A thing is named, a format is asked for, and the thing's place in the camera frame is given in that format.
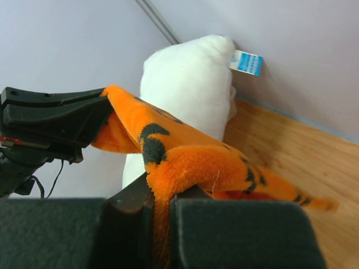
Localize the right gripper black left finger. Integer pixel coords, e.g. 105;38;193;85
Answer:
1;175;151;268

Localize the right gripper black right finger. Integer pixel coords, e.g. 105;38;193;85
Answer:
170;187;327;268

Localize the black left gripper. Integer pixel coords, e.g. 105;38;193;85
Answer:
1;87;113;198

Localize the orange flower-pattern pillowcase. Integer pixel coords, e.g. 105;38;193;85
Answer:
92;85;339;268

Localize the white pillow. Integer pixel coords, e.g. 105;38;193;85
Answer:
121;34;238;189

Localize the blue white pillow label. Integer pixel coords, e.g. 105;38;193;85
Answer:
229;50;263;76

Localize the aluminium rail frame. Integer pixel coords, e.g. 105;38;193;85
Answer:
135;0;182;45

